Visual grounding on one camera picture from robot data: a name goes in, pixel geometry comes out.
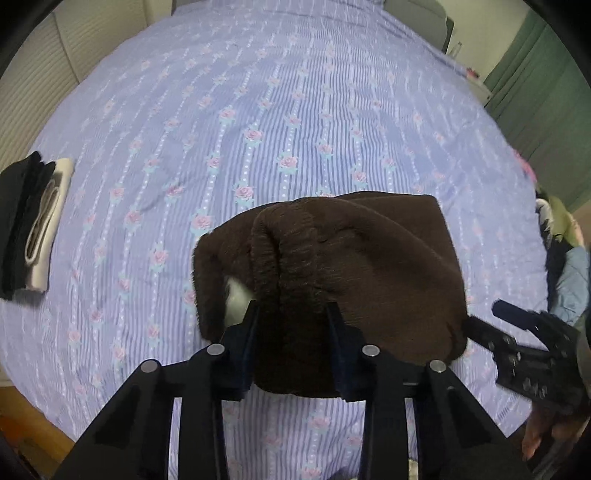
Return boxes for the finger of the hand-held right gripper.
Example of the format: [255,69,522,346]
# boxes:
[492,300,541,331]
[466,316,518,363]

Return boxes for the white nightstand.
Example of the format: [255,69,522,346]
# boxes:
[462,65,493,106]

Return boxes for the person's right hand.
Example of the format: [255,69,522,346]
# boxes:
[522,406,583,462]

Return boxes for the green curtain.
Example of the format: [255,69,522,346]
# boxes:
[484,9,591,214]

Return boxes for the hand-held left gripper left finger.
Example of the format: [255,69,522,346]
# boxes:
[53,300,260,480]

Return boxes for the purple floral striped duvet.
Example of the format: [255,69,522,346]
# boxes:
[0,0,551,480]

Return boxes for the folded black clothes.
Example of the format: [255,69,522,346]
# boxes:
[0,151,57,301]

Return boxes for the grey patterned garment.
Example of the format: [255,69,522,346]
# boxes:
[535,198,553,232]

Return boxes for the dark brown fleece pants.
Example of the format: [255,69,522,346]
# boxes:
[193,191,470,398]

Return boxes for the white louvered wardrobe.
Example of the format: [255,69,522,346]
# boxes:
[0,7,175,172]

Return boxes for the pink garment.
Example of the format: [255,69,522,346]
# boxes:
[514,151,537,182]

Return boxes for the black garment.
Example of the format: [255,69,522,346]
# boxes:
[544,230,574,278]

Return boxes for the grey pillow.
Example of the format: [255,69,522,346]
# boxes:
[382,0,456,52]

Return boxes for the olive green garment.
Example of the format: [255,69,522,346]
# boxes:
[551,196,580,237]

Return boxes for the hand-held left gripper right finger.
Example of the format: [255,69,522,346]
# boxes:
[325,302,532,480]

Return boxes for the folded white garment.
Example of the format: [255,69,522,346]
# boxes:
[25,158,75,293]

